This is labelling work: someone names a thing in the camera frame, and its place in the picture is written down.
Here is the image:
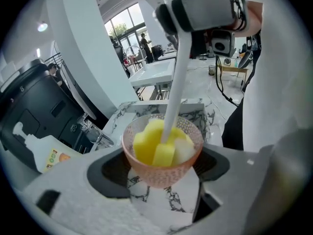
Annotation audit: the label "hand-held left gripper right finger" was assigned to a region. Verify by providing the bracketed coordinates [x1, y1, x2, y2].
[191, 144, 231, 182]

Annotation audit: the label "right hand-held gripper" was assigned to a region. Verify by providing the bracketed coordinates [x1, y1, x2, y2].
[154, 0, 248, 34]

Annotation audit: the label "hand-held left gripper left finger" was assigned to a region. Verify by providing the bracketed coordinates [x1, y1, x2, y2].
[87, 147, 133, 199]

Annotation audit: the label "pink glass cup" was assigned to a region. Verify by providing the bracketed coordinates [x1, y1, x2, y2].
[121, 114, 204, 189]

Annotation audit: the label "yellow sponge brush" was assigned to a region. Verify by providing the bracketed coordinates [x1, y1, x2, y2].
[133, 28, 196, 167]

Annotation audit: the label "person's right forearm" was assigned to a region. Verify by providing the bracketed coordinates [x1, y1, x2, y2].
[246, 0, 265, 38]

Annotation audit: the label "glass entrance door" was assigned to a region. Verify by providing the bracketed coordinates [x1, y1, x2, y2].
[104, 2, 148, 47]

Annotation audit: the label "person's black trousers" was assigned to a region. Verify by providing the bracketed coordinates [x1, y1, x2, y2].
[222, 98, 245, 152]

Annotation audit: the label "chrome faucet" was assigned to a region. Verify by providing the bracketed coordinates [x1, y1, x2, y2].
[70, 113, 115, 152]

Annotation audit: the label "marble sink cabinet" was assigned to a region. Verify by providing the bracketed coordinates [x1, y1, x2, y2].
[102, 98, 216, 214]

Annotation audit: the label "white sink basin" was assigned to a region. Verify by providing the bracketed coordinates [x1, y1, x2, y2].
[129, 57, 177, 88]

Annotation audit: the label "grey speaker box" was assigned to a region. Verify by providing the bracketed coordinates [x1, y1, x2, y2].
[211, 29, 237, 58]

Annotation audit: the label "white pump soap bottle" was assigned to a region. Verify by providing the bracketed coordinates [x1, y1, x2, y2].
[12, 122, 83, 174]

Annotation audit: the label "low wooden table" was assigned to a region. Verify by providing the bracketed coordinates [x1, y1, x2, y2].
[216, 64, 249, 80]

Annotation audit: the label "large black appliance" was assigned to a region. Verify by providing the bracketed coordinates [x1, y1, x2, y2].
[0, 59, 86, 174]

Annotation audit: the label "black balcony railing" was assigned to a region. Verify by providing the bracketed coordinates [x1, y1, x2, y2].
[45, 52, 65, 66]

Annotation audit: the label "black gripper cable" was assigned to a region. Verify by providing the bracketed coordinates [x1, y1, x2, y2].
[214, 54, 242, 108]

